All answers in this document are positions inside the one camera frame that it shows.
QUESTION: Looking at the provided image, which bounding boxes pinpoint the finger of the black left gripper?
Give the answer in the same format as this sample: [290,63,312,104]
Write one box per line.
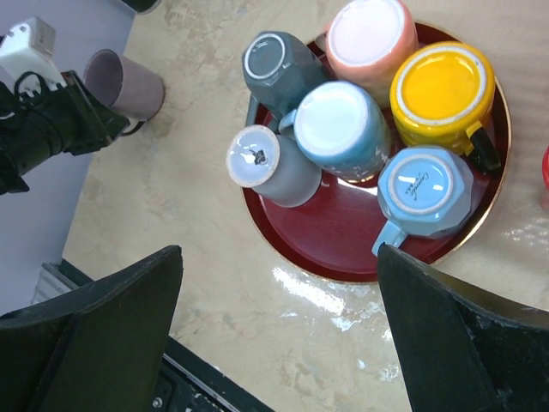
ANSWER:
[63,70,130,155]

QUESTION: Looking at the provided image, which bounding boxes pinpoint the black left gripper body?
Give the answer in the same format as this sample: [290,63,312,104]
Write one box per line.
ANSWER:
[1,72,79,195]

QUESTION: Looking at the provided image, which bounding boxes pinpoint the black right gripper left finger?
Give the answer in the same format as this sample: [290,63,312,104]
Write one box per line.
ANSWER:
[1,245,183,411]

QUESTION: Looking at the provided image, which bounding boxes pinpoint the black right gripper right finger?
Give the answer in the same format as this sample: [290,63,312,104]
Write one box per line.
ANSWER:
[377,245,548,411]

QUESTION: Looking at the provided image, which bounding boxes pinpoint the lilac mug black handle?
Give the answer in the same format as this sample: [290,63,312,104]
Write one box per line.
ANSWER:
[83,49,166,136]

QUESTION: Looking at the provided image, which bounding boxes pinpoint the light blue faceted mug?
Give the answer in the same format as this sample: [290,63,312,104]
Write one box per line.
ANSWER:
[371,146,474,256]

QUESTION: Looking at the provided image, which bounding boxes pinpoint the grey footed mug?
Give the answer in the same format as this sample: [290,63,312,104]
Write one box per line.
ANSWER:
[226,124,322,208]

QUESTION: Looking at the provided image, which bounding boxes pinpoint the blue mug white base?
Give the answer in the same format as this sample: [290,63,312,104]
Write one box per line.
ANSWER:
[278,81,392,182]

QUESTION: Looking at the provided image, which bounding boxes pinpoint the dark teal faceted mug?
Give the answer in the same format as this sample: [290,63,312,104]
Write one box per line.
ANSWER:
[241,31,334,131]

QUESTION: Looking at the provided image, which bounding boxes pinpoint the pink mug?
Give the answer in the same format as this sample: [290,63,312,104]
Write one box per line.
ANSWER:
[325,0,419,108]

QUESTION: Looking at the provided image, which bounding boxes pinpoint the black face tissue roll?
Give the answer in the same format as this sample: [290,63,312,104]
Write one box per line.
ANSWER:
[122,0,161,15]

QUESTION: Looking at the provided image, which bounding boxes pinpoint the round red lacquer tray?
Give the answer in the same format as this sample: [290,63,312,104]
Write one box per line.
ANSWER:
[239,21,513,284]

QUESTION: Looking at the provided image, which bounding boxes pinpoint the red plastic shopping basket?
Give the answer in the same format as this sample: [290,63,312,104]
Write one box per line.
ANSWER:
[541,146,549,190]

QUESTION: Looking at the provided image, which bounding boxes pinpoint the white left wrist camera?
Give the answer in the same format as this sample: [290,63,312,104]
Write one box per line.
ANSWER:
[1,16,67,91]

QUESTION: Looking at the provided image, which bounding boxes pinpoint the aluminium frame rail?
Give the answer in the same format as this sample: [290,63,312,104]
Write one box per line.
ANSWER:
[31,259,88,305]

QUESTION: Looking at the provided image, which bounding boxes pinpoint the yellow mug black handle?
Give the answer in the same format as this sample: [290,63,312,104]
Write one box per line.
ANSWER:
[389,41,501,173]

